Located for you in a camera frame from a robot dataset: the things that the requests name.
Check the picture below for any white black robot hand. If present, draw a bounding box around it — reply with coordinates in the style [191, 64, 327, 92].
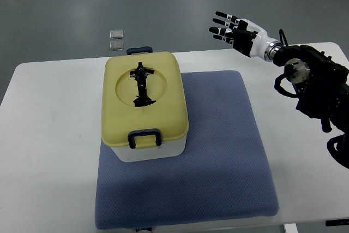
[209, 11, 281, 62]

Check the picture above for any yellow box lid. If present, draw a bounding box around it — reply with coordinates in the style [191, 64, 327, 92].
[101, 52, 189, 149]

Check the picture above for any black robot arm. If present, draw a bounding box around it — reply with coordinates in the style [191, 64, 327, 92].
[269, 30, 348, 168]

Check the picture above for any white storage box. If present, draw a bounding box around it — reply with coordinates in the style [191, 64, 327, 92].
[111, 135, 186, 162]

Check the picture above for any upper metal floor plate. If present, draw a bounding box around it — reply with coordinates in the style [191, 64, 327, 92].
[109, 29, 124, 39]

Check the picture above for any metal floor plate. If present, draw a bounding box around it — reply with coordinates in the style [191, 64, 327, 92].
[109, 29, 124, 39]
[109, 40, 124, 51]

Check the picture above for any lower metal floor plate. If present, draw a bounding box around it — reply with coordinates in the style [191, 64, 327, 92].
[109, 40, 124, 51]

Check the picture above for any blue padded mat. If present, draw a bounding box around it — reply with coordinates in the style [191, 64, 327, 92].
[95, 71, 279, 230]

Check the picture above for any white table leg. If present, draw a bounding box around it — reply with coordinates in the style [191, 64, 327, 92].
[283, 223, 298, 233]

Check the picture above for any black label under table edge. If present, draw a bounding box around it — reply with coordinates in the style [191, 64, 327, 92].
[325, 218, 349, 227]

